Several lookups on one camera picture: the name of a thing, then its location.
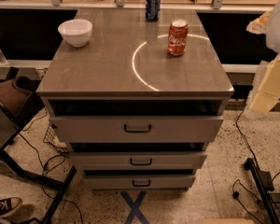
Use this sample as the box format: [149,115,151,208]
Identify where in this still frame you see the dark side table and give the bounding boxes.
[0,67,76,224]

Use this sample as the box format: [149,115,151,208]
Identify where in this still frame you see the top grey drawer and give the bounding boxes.
[49,116,223,143]

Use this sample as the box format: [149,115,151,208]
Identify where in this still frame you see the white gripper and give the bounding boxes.
[244,0,280,119]

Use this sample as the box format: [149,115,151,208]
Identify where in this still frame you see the black stand base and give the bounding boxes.
[244,158,280,224]

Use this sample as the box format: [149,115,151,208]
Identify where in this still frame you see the black cable on right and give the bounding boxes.
[232,109,280,224]

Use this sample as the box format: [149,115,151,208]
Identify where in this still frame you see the grey drawer cabinet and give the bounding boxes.
[37,8,233,177]

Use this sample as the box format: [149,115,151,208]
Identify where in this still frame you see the white bowl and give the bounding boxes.
[58,19,93,47]

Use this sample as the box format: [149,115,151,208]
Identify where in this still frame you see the bottom grey drawer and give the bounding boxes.
[84,175,195,190]

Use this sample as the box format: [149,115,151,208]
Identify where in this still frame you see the grey drawer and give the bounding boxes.
[84,175,195,190]
[49,116,223,143]
[70,151,206,170]

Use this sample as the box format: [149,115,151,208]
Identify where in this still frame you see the black and white sneaker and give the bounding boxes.
[0,197,22,217]

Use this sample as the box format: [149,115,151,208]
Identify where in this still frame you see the middle grey drawer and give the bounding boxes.
[70,151,206,170]

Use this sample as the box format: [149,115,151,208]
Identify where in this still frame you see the blue soda can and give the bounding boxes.
[146,0,161,21]

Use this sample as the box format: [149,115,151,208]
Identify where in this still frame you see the black floor cable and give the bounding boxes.
[18,107,84,224]

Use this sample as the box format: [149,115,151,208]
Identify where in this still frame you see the red coke can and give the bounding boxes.
[167,19,188,56]

